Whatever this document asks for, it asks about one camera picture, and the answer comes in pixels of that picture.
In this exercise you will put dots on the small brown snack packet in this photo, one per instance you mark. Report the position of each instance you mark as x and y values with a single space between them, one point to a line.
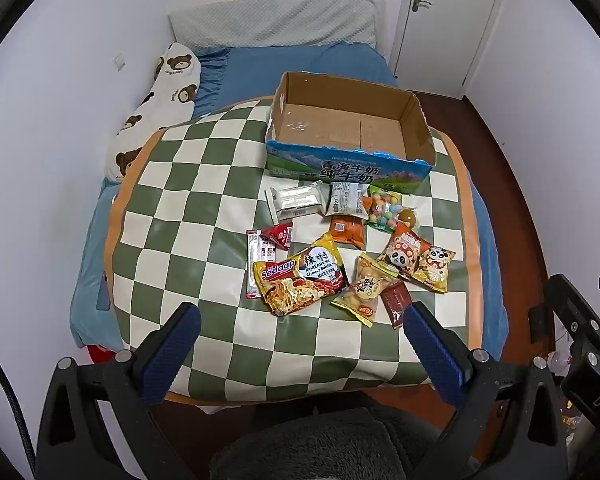
396 302

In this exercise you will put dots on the colourful candy ball bag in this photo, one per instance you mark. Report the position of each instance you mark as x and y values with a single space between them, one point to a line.
382 210

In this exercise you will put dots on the pink plastic item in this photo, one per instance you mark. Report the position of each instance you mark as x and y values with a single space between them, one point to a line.
559 362

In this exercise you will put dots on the white textured pillow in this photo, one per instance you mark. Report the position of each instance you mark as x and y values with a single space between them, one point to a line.
270 20

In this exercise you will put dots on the bear print pillow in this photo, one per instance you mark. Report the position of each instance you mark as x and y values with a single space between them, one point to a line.
172 85

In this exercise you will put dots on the red item under bed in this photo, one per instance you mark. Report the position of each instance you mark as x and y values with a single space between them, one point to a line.
99 354

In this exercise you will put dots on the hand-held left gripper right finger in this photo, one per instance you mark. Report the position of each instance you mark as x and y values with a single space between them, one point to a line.
435 355

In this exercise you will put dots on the cardboard box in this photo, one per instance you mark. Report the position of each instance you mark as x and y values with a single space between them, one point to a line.
330 130

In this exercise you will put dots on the yellow panda snack packet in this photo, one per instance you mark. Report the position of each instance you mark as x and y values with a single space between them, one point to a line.
432 267

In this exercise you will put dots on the brown bun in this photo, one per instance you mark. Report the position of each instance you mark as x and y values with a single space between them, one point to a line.
407 217

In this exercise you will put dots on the white door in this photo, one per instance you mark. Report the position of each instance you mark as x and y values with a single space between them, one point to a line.
455 20

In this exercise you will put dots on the yellow instant noodle packet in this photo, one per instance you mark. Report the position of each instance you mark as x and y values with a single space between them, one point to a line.
300 275

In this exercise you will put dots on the green checkered mat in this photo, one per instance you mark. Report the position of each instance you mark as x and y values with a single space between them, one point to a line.
190 210

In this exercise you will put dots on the white silver snack packet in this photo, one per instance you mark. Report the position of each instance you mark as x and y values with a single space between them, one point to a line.
297 199

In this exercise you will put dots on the white wall socket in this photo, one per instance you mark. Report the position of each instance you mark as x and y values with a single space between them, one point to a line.
120 62

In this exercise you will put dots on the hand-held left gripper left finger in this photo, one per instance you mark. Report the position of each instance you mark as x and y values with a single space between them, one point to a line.
172 355

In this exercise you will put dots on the yellow biscuit packet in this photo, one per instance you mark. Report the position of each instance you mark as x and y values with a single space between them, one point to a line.
365 290

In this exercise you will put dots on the grey fuzzy clothing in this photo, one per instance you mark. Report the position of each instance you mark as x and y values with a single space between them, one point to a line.
325 440

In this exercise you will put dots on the white blue snack packet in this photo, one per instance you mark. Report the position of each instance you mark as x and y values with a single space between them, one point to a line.
345 200

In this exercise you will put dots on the orange panda snack packet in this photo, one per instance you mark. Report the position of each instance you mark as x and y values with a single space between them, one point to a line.
402 252

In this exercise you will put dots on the long white sausage packet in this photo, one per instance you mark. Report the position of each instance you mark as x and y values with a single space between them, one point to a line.
255 255

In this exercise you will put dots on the small red snack packet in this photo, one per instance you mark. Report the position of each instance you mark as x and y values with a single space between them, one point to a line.
277 235

